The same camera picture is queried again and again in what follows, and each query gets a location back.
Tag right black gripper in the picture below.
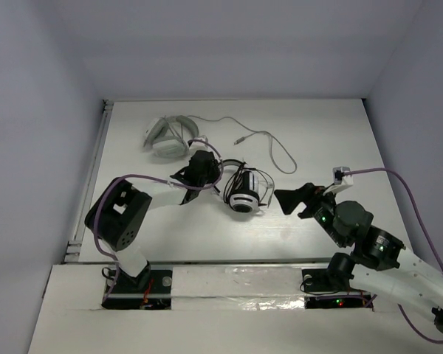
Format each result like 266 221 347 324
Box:
274 181 346 247

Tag black white headphones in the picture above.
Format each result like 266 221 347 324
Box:
213 159 275 215

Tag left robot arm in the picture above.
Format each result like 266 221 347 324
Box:
84 150 222 291

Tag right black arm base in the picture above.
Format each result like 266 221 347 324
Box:
299 268 377 310

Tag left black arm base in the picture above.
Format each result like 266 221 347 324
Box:
101 267 173 310

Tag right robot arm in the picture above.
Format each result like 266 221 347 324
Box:
274 180 443 333

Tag grey white headphones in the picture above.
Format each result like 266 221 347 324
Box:
142 115 199 159

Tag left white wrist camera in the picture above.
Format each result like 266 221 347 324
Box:
190 135 209 145

